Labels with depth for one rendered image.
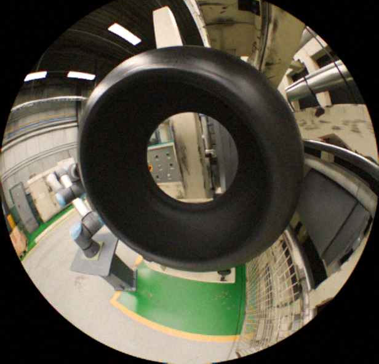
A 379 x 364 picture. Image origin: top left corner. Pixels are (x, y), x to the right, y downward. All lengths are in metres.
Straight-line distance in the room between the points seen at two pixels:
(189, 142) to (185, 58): 0.43
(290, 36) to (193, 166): 0.62
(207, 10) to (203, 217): 0.75
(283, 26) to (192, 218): 0.73
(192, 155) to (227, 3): 0.61
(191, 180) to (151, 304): 1.28
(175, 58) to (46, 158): 8.17
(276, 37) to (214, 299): 1.53
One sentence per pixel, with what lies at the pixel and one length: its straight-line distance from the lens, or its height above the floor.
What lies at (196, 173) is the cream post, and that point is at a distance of 0.55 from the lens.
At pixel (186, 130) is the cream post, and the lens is 0.53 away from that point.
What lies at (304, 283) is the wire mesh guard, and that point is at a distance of 0.34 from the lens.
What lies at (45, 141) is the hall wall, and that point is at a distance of 8.45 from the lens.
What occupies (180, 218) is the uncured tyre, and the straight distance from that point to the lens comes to 0.54.
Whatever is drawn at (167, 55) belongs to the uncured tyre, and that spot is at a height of 1.39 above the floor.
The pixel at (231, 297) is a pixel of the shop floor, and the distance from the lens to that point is 1.30.
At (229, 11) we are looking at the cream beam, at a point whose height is 1.64.
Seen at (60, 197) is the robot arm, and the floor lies 1.17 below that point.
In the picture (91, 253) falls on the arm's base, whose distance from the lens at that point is 1.15.
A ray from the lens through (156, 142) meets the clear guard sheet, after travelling 1.01.
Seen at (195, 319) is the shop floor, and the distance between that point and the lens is 1.29.
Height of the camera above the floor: 1.28
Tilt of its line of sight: 18 degrees down
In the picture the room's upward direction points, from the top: 11 degrees counter-clockwise
